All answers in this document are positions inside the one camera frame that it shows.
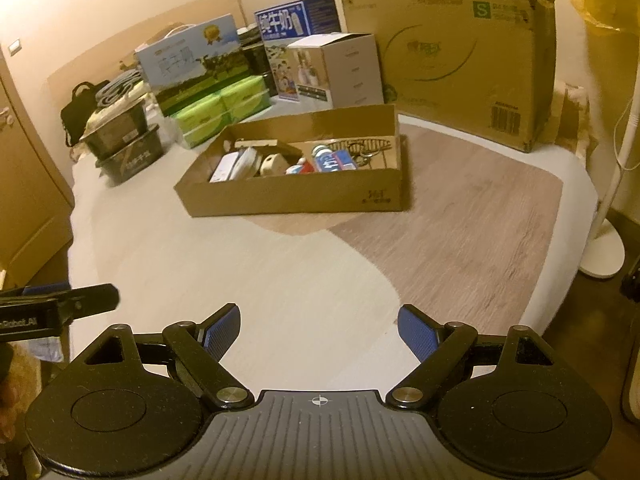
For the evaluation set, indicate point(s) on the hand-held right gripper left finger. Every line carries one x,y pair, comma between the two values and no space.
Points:
222,329

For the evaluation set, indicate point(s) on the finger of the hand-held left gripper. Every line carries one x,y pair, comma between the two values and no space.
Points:
92,299
47,289

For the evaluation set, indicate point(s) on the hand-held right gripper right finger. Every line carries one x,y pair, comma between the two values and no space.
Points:
417,332

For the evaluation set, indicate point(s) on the shallow cardboard box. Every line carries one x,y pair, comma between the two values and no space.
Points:
300,192

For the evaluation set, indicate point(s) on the white remote control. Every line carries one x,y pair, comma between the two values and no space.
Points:
224,167

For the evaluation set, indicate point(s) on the white square night light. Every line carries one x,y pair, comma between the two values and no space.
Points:
246,162

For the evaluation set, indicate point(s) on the cream plug adapter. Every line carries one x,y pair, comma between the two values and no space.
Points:
272,165

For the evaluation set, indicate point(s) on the red blue cat toy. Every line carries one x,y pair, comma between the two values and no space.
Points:
298,167

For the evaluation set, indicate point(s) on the blue tissue packet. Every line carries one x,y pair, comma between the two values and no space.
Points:
336,162

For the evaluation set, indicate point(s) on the wooden wardrobe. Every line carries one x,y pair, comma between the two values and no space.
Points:
25,185

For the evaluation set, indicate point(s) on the black bag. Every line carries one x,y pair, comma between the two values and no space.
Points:
80,110

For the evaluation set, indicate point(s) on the white fan stand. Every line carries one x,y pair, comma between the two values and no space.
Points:
602,250

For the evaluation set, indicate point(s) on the green tissue pack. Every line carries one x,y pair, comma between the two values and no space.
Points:
200,120
245,97

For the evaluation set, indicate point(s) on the grey folded towels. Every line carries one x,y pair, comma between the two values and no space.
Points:
117,89

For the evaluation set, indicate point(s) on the brown board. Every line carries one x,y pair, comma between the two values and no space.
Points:
90,60

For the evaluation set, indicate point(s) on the green landscape milk box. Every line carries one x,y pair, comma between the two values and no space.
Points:
190,65

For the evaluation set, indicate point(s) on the torn cardboard piece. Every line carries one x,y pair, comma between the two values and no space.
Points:
572,120

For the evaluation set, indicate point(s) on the white appliance box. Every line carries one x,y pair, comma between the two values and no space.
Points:
350,70

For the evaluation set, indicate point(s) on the dark green box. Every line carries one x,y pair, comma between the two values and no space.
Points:
257,60

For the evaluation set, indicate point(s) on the large cardboard box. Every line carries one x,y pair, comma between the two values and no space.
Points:
440,55

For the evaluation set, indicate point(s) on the blue milk carton box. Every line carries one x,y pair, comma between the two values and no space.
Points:
282,22

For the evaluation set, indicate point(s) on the white light switch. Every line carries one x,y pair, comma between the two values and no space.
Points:
15,47

